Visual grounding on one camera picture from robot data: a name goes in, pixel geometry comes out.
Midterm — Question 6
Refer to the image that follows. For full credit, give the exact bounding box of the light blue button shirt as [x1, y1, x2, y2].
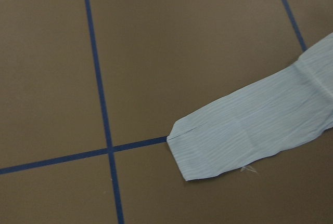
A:
[167, 35, 332, 181]

